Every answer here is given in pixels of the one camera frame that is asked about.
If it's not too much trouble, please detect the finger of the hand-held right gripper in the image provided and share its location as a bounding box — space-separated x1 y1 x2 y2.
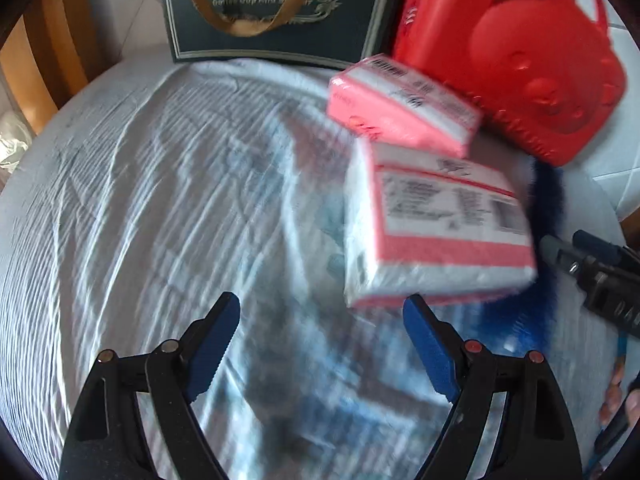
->
539 235 589 276
573 230 624 264

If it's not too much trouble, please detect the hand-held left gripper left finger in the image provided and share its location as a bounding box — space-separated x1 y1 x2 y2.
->
59 291 242 480

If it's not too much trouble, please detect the dark gift bag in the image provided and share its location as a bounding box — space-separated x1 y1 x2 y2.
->
157 0 406 72

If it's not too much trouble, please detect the large pink tissue packet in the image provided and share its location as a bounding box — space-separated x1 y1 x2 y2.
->
344 140 540 310

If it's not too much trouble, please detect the small pink tissue packet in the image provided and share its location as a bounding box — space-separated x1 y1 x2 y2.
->
326 54 483 158

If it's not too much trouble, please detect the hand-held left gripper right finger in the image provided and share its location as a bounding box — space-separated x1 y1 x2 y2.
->
402 294 583 480

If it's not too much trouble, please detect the wooden chair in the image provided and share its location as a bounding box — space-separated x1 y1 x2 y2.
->
0 0 93 133

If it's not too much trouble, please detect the person's right hand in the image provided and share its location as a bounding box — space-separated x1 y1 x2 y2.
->
599 359 640 427

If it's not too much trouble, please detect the clear plastic bag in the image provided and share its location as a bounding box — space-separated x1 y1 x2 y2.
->
0 105 31 171

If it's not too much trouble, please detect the dark blue fuzzy cloth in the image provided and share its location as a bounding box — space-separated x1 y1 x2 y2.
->
480 160 568 356

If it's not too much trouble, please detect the red plastic handbag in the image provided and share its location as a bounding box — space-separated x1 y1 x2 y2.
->
392 0 628 168

